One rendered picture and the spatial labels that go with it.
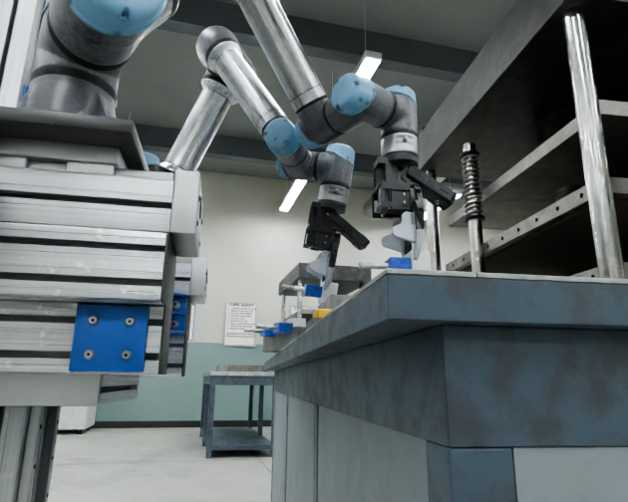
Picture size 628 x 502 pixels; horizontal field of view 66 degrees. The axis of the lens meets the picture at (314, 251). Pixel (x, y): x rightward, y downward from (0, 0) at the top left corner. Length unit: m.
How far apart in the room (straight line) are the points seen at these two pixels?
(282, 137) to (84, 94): 0.48
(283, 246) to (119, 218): 8.00
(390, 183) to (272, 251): 7.67
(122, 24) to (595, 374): 0.64
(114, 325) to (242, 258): 7.81
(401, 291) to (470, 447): 0.13
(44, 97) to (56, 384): 0.40
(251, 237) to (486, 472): 8.26
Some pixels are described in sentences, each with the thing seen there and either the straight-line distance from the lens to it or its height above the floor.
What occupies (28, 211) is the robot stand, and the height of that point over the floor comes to 0.92.
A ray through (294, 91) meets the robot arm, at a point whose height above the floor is 1.29.
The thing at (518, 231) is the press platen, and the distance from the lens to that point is 1.94.
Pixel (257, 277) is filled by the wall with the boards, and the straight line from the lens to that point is 8.43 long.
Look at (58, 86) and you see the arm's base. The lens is 0.78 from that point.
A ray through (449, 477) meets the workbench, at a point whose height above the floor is 0.65.
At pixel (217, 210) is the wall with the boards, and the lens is 8.67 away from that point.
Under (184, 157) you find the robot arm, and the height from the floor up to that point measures 1.30.
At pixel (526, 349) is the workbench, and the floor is 0.74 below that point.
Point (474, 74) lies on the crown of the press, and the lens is 2.20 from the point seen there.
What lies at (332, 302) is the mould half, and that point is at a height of 0.87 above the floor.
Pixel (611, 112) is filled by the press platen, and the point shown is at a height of 1.50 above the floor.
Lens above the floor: 0.72
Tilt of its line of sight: 15 degrees up
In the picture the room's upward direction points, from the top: 1 degrees clockwise
